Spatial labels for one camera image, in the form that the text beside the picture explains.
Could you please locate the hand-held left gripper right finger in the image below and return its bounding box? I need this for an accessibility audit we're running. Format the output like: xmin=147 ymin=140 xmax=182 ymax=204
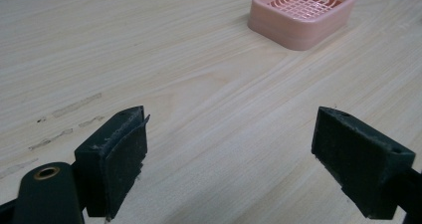
xmin=311 ymin=106 xmax=417 ymax=220

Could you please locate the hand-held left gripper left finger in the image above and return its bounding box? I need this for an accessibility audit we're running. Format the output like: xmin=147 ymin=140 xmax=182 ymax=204
xmin=74 ymin=105 xmax=151 ymax=222

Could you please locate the pink plastic soap dish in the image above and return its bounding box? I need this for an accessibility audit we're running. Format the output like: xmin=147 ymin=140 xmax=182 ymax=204
xmin=247 ymin=0 xmax=357 ymax=52

